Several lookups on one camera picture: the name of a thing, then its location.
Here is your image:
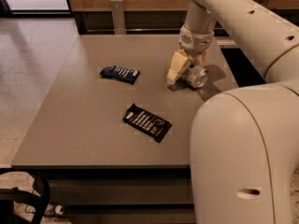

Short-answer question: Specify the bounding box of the grey drawer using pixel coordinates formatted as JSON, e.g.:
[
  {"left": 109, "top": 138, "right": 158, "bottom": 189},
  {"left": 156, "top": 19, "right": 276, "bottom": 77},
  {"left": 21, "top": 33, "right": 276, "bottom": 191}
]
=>
[
  {"left": 66, "top": 206, "right": 195, "bottom": 224},
  {"left": 50, "top": 179, "right": 193, "bottom": 205}
]

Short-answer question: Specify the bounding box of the lower grey drawer front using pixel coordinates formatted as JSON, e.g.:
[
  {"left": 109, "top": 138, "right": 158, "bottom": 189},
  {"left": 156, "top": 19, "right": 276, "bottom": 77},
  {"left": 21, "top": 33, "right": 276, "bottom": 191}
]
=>
[{"left": 66, "top": 206, "right": 195, "bottom": 224}]

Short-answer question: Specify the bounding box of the metal bracket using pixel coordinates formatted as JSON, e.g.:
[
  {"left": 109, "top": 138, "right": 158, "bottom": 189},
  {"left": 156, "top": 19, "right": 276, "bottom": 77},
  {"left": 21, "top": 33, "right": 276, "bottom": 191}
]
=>
[
  {"left": 255, "top": 0, "right": 270, "bottom": 7},
  {"left": 110, "top": 0, "right": 126, "bottom": 35}
]

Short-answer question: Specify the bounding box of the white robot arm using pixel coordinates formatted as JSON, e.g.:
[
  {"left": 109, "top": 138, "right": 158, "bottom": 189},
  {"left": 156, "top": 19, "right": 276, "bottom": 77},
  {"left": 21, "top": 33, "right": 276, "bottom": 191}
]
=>
[{"left": 167, "top": 0, "right": 299, "bottom": 224}]

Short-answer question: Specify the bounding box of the upper grey drawer front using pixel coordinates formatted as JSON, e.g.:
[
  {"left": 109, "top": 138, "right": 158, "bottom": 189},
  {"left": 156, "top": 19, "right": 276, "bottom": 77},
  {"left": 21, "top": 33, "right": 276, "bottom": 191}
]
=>
[{"left": 50, "top": 179, "right": 193, "bottom": 205}]

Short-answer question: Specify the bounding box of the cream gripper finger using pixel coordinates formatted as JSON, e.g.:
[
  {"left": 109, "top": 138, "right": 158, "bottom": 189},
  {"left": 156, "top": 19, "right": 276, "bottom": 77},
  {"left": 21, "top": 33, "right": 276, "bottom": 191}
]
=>
[
  {"left": 166, "top": 49, "right": 190, "bottom": 85},
  {"left": 199, "top": 50, "right": 207, "bottom": 67}
]

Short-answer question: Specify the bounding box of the white floor plug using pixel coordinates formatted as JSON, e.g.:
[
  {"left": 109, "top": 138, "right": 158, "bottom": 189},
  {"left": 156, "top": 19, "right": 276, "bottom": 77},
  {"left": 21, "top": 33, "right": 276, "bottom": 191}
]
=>
[{"left": 54, "top": 204, "right": 64, "bottom": 217}]

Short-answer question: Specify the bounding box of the white 7up can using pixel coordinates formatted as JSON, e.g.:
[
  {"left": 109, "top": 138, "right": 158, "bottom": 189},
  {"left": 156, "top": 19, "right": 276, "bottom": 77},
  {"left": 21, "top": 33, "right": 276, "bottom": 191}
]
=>
[{"left": 180, "top": 65, "right": 208, "bottom": 89}]

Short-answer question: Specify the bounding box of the right metal bracket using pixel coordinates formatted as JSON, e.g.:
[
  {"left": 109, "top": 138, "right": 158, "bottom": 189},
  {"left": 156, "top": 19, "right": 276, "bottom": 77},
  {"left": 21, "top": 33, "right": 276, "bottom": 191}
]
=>
[{"left": 255, "top": 0, "right": 270, "bottom": 7}]

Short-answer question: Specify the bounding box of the black snack bar wrapper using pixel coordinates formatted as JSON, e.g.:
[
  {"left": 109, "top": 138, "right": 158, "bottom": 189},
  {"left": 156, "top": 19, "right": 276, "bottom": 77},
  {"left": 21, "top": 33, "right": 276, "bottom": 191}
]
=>
[{"left": 122, "top": 104, "right": 172, "bottom": 143}]

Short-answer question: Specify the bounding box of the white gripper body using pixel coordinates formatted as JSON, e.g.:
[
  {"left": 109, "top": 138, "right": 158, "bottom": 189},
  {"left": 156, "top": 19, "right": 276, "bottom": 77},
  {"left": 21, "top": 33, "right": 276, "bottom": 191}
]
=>
[{"left": 178, "top": 26, "right": 214, "bottom": 57}]

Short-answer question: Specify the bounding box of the blue snack packet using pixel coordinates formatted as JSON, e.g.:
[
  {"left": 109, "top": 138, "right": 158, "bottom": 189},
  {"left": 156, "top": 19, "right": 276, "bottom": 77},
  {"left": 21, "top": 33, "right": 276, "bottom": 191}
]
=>
[{"left": 100, "top": 65, "right": 140, "bottom": 85}]

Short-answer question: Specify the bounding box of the left metal bracket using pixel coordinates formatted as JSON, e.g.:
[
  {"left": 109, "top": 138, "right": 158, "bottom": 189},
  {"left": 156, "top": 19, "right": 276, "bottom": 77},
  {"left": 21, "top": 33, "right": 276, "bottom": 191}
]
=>
[{"left": 110, "top": 0, "right": 126, "bottom": 35}]

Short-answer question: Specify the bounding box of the black chair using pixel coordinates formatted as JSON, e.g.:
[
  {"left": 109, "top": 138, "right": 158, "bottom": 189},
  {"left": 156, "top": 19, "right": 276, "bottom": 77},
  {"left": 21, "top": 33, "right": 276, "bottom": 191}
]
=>
[{"left": 0, "top": 173, "right": 50, "bottom": 224}]

